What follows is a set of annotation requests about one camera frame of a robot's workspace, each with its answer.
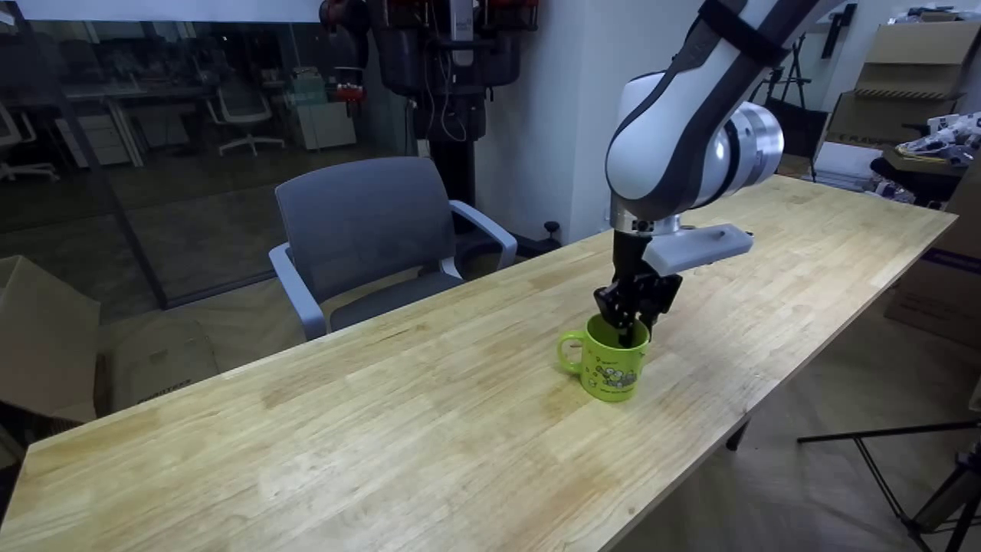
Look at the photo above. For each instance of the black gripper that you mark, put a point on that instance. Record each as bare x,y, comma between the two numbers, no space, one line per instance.
635,293

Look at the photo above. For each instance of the green plastic mug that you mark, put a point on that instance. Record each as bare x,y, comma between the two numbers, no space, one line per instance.
598,362

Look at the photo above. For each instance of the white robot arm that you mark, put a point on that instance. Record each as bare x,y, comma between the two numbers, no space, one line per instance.
686,138

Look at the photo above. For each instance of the grey office chair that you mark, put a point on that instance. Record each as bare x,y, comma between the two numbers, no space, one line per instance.
370,237

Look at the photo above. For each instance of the black tripod stand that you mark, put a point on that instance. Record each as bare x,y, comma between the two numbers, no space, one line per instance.
926,481

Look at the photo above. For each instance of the open cardboard box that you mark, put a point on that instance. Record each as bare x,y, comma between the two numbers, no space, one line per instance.
912,71

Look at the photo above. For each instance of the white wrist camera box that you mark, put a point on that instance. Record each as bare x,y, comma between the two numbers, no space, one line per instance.
686,251

